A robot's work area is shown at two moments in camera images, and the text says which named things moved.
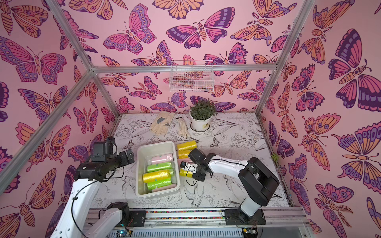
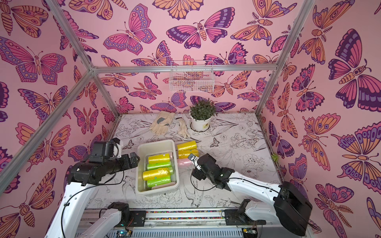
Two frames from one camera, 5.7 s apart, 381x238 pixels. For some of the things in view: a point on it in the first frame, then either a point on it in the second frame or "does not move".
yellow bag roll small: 183,173 to 161,158
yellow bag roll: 155,175 does not move
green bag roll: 159,166 does not move
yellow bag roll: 183,153 does not move
